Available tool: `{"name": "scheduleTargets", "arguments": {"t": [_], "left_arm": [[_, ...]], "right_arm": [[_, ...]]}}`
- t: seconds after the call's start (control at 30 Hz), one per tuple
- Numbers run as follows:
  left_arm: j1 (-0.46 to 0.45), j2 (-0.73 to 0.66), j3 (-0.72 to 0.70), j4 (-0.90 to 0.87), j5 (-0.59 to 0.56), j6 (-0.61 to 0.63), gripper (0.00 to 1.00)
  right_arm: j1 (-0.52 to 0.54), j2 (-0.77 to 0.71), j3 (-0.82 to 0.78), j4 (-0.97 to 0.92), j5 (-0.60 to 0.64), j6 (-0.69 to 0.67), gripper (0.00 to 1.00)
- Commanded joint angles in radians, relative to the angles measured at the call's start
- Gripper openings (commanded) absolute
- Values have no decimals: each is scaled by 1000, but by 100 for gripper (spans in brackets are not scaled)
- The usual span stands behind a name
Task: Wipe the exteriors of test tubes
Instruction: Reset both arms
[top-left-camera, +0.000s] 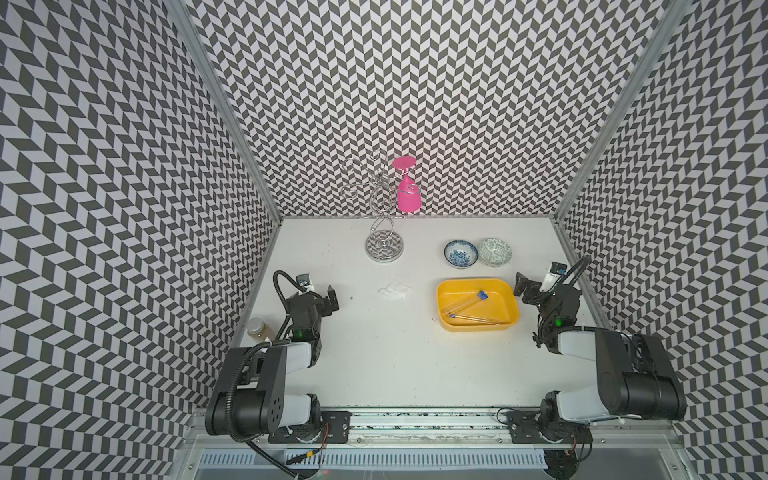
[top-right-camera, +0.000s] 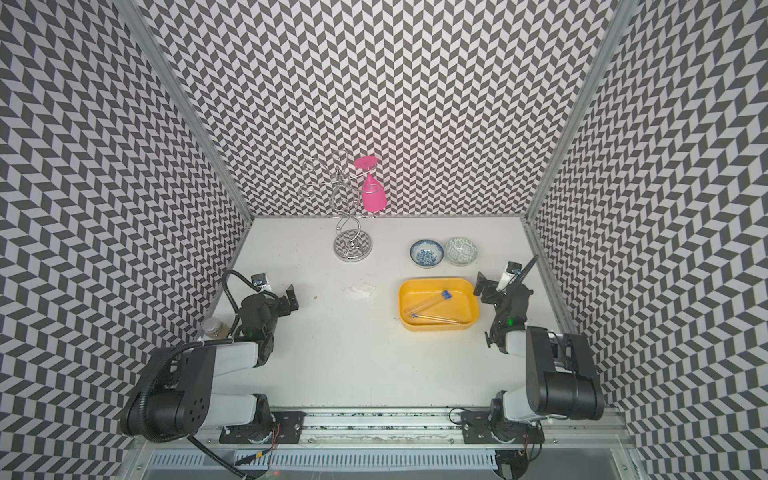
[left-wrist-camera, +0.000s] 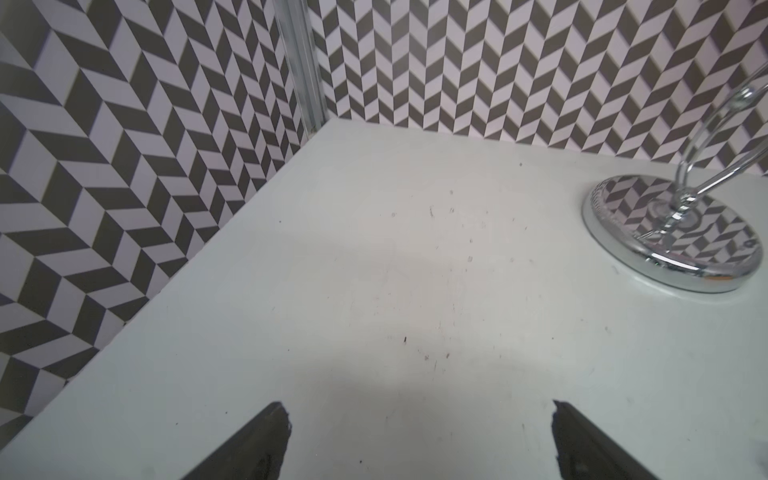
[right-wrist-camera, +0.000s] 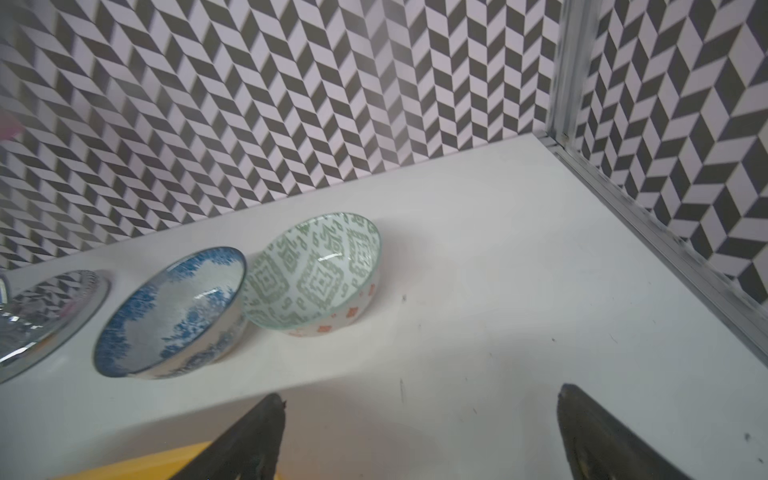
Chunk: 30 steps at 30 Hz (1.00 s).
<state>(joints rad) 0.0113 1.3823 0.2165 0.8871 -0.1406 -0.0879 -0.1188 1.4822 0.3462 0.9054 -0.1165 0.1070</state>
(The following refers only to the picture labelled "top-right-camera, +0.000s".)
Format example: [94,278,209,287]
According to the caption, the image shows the small glass jar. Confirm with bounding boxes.
[201,317,230,340]

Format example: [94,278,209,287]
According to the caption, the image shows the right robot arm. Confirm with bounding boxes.
[474,256,605,443]

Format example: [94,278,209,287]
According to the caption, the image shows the green patterned bowl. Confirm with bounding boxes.
[444,237,478,267]

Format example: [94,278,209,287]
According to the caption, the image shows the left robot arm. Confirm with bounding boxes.
[119,286,299,443]

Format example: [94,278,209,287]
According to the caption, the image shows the yellow plastic tray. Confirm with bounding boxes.
[398,277,479,332]

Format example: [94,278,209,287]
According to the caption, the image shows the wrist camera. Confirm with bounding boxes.
[250,273,271,292]
[496,261,522,291]

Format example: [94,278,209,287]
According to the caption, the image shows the pink wine glass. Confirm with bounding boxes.
[353,156,388,213]

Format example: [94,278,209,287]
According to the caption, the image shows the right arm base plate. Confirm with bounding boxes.
[456,410,545,445]

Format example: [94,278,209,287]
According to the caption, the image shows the metal wire glass rack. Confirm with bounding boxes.
[302,150,373,263]

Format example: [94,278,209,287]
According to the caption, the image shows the blue patterned bowl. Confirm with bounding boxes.
[409,239,444,268]

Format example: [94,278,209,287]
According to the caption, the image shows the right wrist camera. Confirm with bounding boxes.
[496,261,522,291]

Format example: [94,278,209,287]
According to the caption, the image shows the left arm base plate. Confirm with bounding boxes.
[219,410,306,446]

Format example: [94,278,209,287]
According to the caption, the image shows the aluminium front rail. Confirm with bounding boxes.
[128,406,637,451]

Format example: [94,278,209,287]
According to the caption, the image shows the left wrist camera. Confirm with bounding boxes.
[250,273,271,292]

